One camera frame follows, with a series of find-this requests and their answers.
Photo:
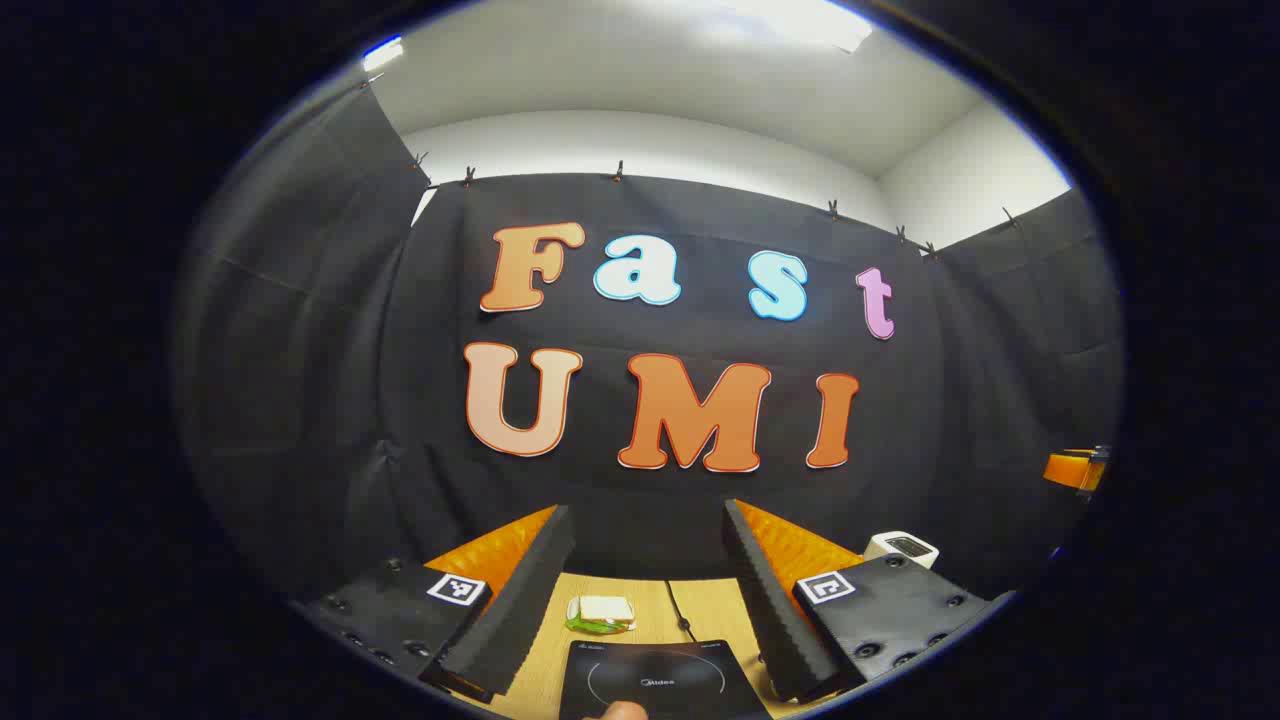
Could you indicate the large ceiling light panel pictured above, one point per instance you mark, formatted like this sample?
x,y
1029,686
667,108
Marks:
x,y
800,20

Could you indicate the black backdrop cloth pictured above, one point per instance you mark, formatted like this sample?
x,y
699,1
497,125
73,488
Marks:
x,y
330,350

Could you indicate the black induction cooktop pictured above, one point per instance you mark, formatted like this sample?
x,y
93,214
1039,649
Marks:
x,y
620,685

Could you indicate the small ceiling light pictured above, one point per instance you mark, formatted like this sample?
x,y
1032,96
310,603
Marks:
x,y
383,54

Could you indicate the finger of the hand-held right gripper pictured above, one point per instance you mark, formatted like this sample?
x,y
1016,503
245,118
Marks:
x,y
1072,470

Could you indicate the white toaster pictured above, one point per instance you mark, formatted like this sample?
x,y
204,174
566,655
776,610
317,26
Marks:
x,y
905,548

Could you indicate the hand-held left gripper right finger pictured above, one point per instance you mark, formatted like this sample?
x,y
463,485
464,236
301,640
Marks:
x,y
770,610

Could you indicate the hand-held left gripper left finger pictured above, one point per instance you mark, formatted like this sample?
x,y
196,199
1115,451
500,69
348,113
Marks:
x,y
520,600

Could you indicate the sandwich with green lettuce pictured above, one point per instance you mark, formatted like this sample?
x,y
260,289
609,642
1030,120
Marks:
x,y
603,612

